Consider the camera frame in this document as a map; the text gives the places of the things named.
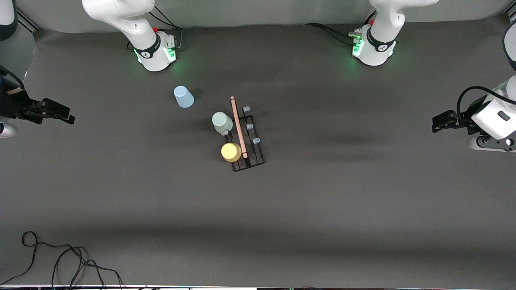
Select pale green plastic cup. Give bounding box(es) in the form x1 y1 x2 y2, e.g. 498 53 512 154
212 111 234 135

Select yellow plastic cup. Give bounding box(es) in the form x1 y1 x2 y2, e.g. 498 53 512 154
221 143 243 163

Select black wire cup holder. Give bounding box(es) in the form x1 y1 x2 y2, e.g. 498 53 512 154
224 95 265 172

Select light blue plastic cup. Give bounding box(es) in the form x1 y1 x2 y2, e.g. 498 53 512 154
174 86 195 108

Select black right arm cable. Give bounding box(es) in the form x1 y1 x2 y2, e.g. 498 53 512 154
0 65 25 90

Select loose black cable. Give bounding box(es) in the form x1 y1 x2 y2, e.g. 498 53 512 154
0 231 124 289

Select black left arm base cables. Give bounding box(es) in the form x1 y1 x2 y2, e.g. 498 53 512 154
304 11 377 46

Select black arm base cables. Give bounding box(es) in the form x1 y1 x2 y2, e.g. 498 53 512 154
127 3 184 52
304 11 377 46

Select black right arm base cables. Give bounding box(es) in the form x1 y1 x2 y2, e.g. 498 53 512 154
127 3 184 52

